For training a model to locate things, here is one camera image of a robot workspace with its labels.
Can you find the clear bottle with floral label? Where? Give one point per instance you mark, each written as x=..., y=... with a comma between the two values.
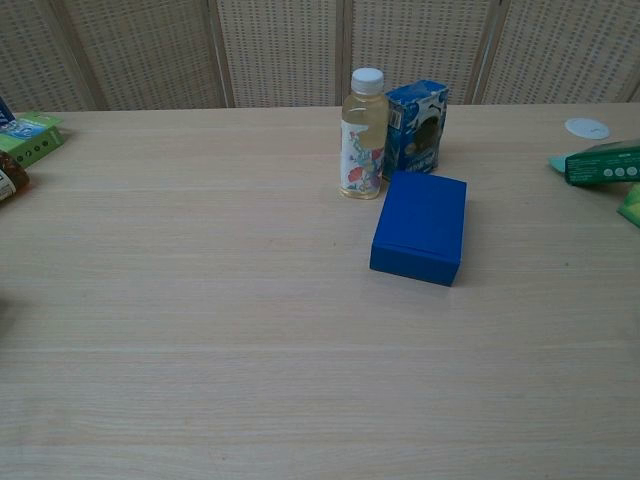
x=365, y=140

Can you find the blue printed cookie box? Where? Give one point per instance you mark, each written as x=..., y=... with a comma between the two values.
x=417, y=135

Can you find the woven folding screen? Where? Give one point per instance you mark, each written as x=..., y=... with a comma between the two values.
x=280, y=50

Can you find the blue and white package corner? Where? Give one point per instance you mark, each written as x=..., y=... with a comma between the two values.
x=3, y=112

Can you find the plain blue box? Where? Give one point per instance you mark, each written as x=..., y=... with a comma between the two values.
x=417, y=225

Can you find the bright green packet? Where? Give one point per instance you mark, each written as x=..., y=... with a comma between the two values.
x=632, y=204

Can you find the dark green carton with icons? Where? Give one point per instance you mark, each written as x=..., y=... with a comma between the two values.
x=600, y=167

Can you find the brown jar with label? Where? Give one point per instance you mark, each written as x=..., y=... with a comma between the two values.
x=11, y=176

